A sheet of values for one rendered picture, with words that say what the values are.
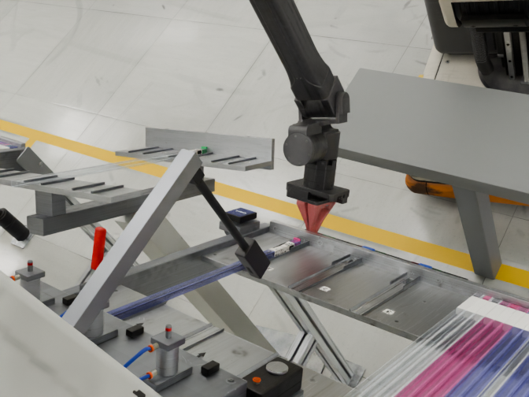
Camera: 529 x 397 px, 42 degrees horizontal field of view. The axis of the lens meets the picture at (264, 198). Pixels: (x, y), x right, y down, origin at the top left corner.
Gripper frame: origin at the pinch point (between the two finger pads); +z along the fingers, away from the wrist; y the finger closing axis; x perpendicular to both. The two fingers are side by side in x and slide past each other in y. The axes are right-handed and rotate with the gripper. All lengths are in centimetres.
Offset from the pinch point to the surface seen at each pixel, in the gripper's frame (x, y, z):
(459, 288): -2.5, 29.9, 0.5
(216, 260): -21.5, -4.9, 1.7
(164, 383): -62, 24, -4
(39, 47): 110, -241, -9
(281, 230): -2.8, -5.2, 0.3
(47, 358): -94, 50, -30
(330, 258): -5.7, 7.7, 1.4
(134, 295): -41.0, -3.5, 2.0
